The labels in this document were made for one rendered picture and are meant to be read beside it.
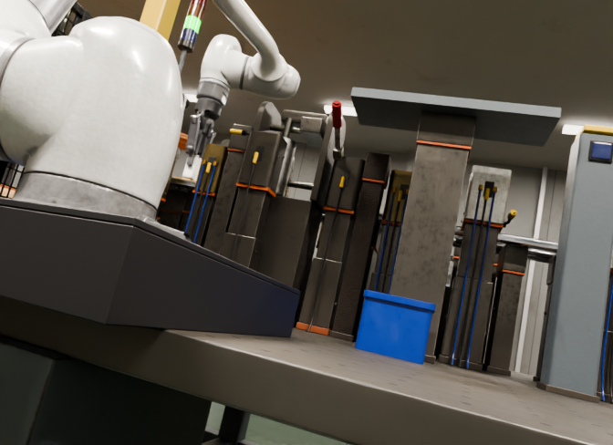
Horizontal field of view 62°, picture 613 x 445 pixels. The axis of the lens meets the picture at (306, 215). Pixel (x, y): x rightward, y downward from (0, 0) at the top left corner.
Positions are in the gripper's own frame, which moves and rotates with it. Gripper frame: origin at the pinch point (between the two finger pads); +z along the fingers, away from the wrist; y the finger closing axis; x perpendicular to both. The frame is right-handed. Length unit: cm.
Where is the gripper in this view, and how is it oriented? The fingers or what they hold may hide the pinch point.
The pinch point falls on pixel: (192, 167)
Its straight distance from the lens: 150.9
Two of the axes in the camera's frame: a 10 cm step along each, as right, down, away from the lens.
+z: -2.2, 9.6, -1.9
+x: -9.5, -1.6, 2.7
